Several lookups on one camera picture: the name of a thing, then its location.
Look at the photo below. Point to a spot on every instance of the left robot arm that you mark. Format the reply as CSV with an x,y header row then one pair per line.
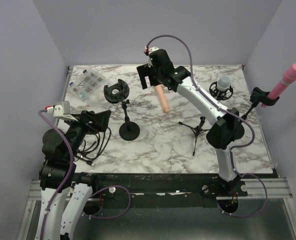
x,y
60,146

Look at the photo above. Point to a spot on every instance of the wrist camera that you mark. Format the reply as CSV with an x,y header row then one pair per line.
x,y
62,111
149,50

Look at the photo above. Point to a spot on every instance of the beige microphone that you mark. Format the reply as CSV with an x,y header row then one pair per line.
x,y
162,98

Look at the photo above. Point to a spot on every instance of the black clip round base stand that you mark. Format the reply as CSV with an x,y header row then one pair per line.
x,y
259,96

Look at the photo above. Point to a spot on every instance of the pink microphone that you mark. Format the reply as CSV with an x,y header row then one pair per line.
x,y
288,77

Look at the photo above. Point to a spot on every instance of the clear plastic parts box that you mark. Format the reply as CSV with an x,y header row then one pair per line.
x,y
86,84

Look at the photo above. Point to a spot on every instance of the black tripod shock mount stand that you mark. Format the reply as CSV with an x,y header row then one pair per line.
x,y
222,125

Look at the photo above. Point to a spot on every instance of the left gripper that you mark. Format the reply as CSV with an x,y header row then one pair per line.
x,y
100,120

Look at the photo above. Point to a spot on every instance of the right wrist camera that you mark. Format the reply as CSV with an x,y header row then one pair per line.
x,y
149,50

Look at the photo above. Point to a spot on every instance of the silver white microphone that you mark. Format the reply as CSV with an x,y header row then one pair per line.
x,y
223,84

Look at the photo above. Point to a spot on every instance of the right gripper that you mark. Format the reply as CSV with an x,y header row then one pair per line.
x,y
144,71

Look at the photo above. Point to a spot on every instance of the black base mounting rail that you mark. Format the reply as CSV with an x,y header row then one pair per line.
x,y
158,190

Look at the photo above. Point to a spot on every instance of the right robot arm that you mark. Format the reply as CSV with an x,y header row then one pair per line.
x,y
228,178

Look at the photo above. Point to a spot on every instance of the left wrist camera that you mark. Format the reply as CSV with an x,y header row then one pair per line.
x,y
62,111

